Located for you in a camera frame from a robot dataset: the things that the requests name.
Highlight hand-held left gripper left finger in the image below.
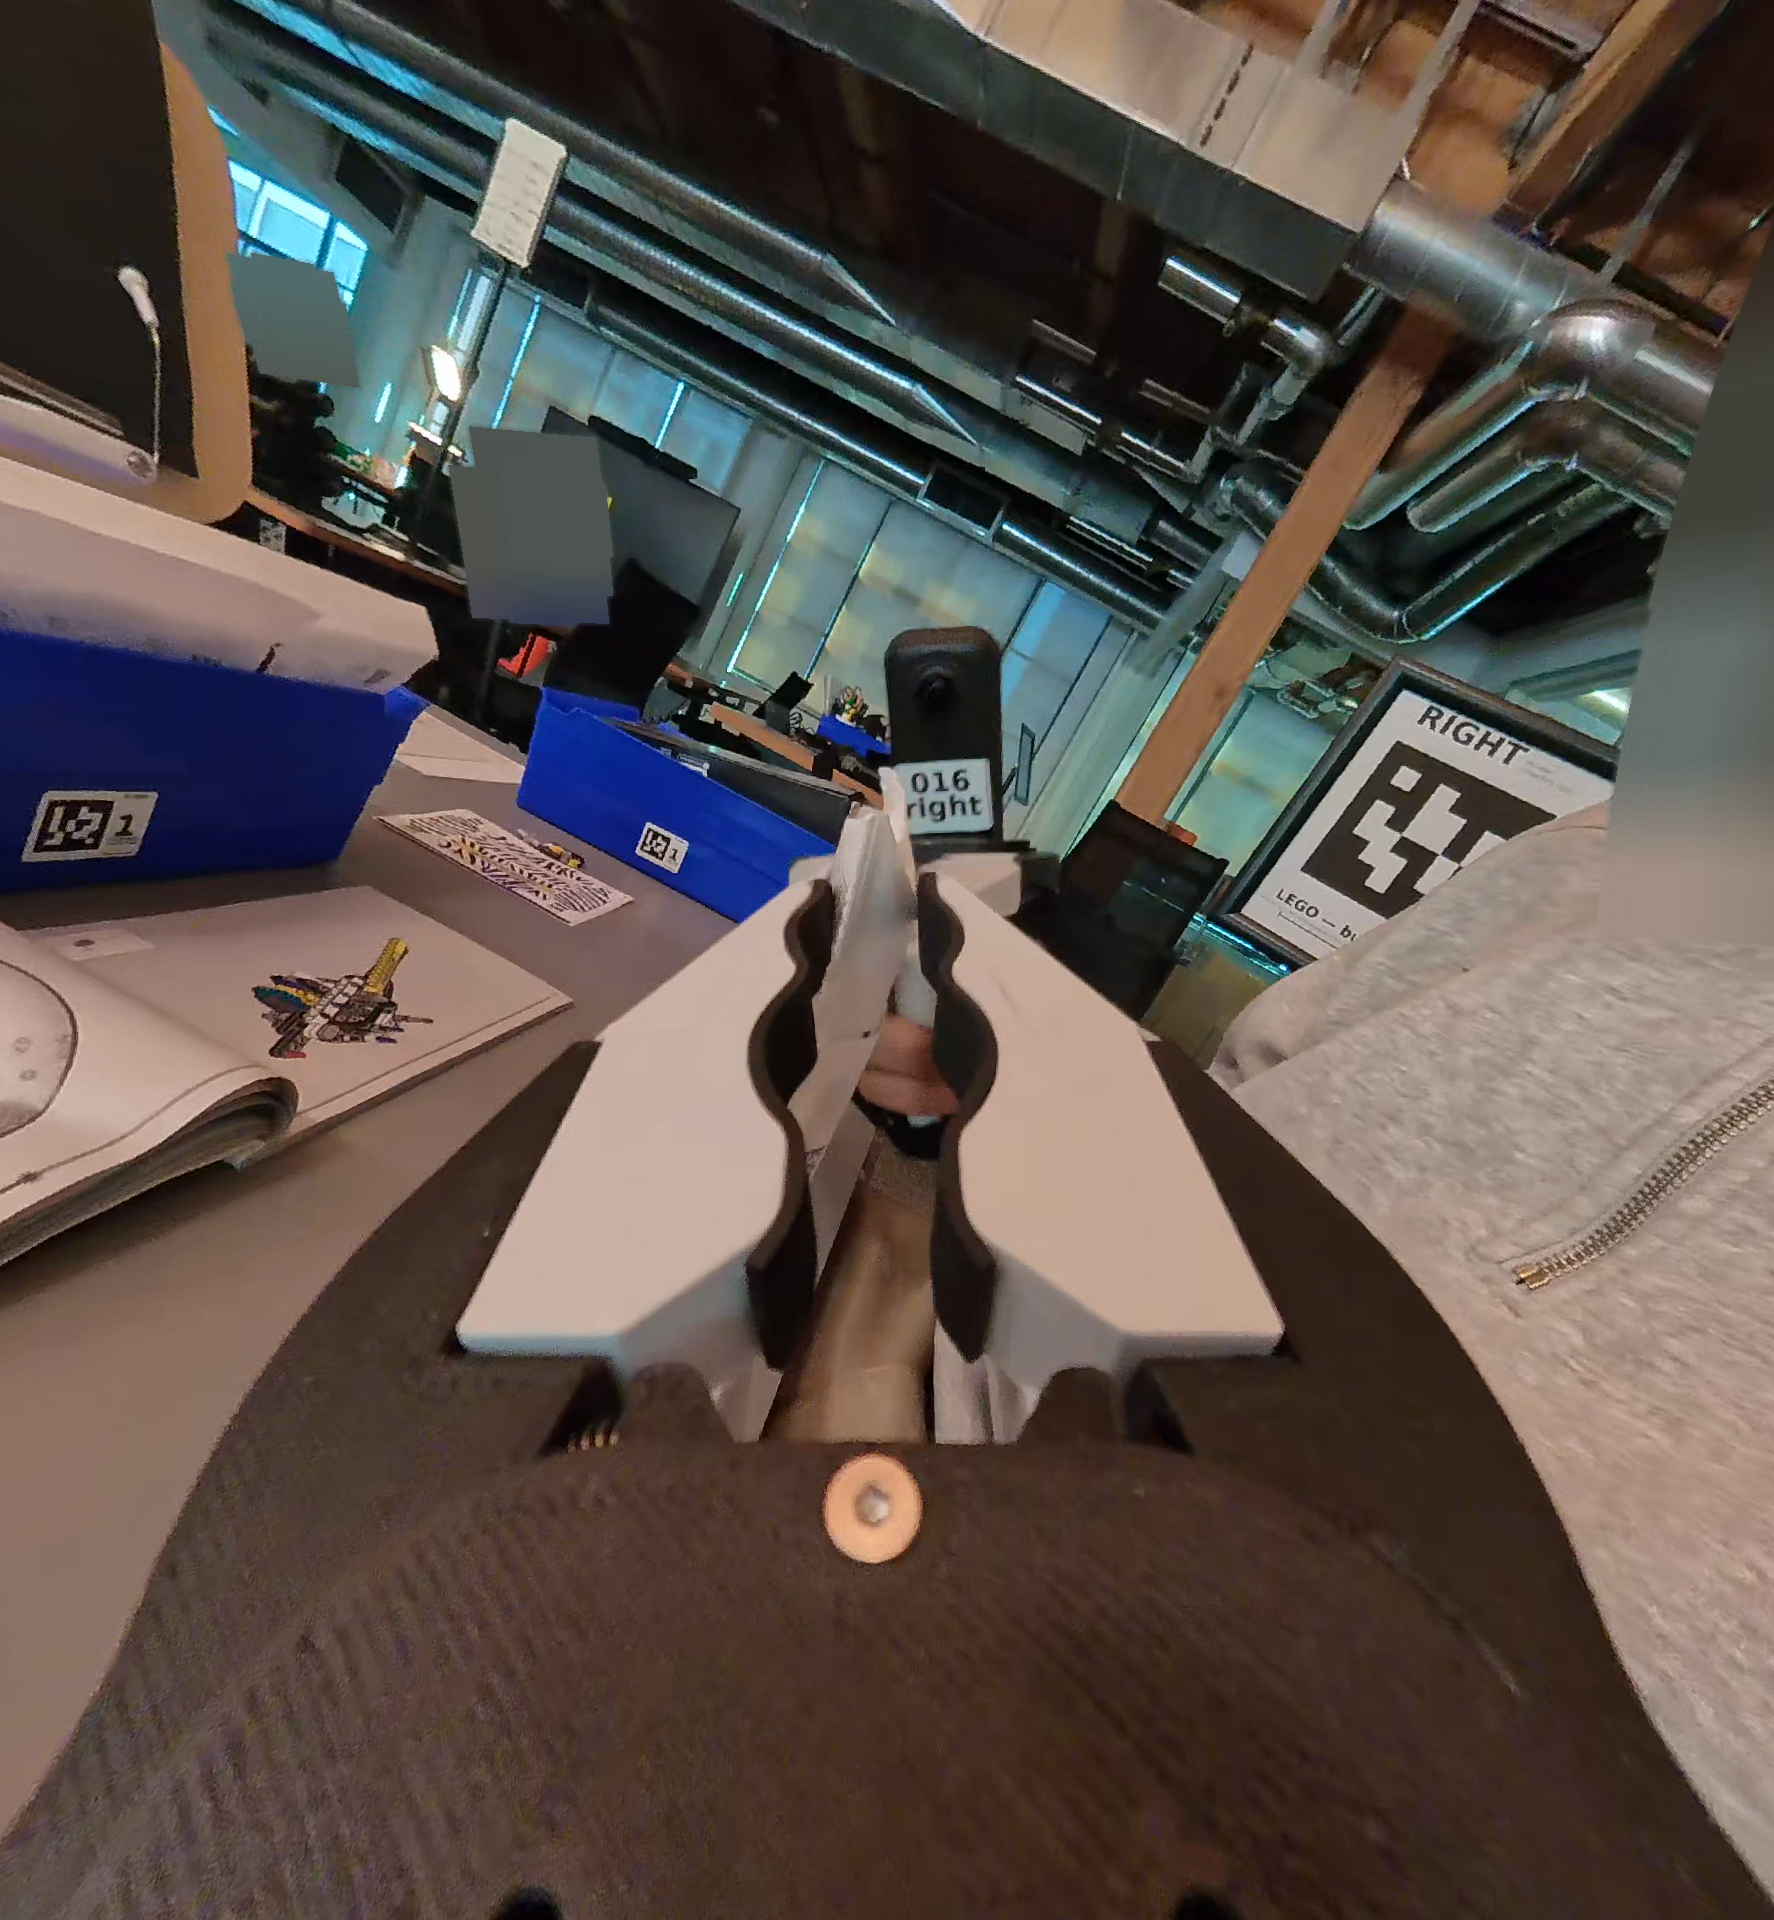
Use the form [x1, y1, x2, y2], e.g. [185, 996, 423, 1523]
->
[456, 877, 840, 1438]

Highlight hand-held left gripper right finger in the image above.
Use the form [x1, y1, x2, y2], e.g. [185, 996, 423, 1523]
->
[913, 868, 1289, 1438]

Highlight small white paper bag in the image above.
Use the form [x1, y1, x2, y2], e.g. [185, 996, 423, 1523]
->
[811, 810, 925, 1163]

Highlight person's right hand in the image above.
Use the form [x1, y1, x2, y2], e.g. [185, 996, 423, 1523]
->
[860, 1022, 939, 1124]

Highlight black monitor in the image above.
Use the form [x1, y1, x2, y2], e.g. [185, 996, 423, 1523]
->
[533, 405, 741, 699]

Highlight blue plastic bin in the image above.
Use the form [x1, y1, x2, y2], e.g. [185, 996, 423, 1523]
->
[515, 687, 863, 921]
[0, 608, 432, 901]

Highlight printed sticker sheet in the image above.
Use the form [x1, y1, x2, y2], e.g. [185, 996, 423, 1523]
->
[376, 810, 633, 926]

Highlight framed black-white marker sign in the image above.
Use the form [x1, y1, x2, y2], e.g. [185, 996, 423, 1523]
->
[1215, 660, 1625, 969]

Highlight open instruction booklet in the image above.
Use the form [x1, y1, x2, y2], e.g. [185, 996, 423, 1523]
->
[0, 882, 575, 1306]

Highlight person's grey hoodie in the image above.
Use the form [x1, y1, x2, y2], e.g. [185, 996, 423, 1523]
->
[1210, 801, 1774, 1920]

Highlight white hanging panel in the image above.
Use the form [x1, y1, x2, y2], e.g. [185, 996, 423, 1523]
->
[470, 121, 570, 263]

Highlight silver ventilation ducts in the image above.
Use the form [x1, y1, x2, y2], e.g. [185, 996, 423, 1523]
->
[1157, 180, 1729, 646]

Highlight wooden post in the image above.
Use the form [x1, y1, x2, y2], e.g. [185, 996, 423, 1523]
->
[1111, 300, 1445, 842]

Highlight metal wire stand white tips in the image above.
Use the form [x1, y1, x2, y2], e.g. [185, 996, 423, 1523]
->
[118, 267, 170, 478]

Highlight black panel wooden frame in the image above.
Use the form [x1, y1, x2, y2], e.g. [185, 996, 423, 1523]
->
[0, 0, 252, 523]

